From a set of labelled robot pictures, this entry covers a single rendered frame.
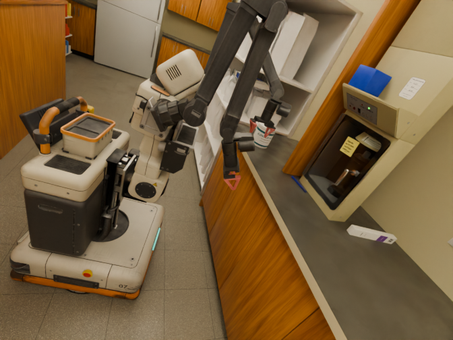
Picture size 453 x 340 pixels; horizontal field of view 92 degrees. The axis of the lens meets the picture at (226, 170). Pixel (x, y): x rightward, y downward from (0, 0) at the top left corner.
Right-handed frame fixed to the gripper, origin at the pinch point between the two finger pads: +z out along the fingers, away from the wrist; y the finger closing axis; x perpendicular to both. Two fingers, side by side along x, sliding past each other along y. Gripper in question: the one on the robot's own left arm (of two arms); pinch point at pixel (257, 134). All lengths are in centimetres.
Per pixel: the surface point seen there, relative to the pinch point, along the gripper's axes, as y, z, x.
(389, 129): 27, -32, -44
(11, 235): -125, 108, 13
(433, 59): 32, -58, -37
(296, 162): 27.6, 8.2, -9.4
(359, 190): 34, -3, -47
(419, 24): 33, -69, -22
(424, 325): 38, 18, -94
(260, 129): 13.2, 4.3, 22.1
